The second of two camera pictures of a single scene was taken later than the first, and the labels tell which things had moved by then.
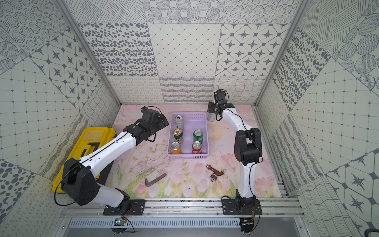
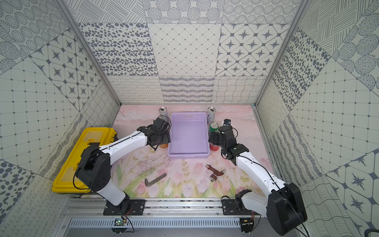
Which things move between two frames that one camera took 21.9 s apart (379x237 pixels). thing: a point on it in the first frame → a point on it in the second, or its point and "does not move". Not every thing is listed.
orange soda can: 175,148 → 164,145
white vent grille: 156,222 does not move
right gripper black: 210,107 → 216,138
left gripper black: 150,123 → 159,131
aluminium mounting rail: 181,208 does not move
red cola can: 197,147 → 213,147
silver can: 178,120 → 163,114
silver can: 211,117 does not move
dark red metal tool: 213,177 does not move
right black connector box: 246,224 does not move
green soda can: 198,135 → 213,127
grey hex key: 147,183 does not move
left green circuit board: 119,222 does not move
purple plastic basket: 192,121 does not move
